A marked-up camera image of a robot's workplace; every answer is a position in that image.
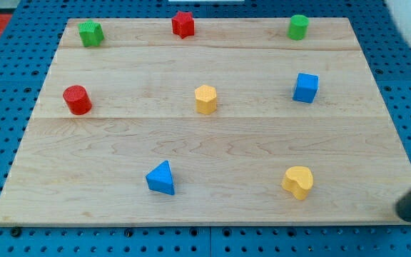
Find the yellow heart block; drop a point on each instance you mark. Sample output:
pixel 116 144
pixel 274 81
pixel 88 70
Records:
pixel 299 181

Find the red cylinder block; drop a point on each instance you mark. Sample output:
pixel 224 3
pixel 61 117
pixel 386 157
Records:
pixel 77 100

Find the yellow hexagon block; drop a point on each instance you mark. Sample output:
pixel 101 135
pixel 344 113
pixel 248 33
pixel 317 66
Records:
pixel 206 99

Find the green star block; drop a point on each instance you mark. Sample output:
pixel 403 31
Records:
pixel 91 33

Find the blue triangle block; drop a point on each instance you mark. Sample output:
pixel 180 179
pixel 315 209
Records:
pixel 160 179

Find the red star block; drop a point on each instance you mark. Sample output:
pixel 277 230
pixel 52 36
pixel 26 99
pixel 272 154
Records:
pixel 183 24

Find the wooden board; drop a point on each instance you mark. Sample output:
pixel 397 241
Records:
pixel 90 170

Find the green cylinder block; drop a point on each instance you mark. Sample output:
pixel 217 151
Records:
pixel 298 27

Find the blue cube block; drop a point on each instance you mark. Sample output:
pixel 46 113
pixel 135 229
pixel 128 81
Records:
pixel 306 88

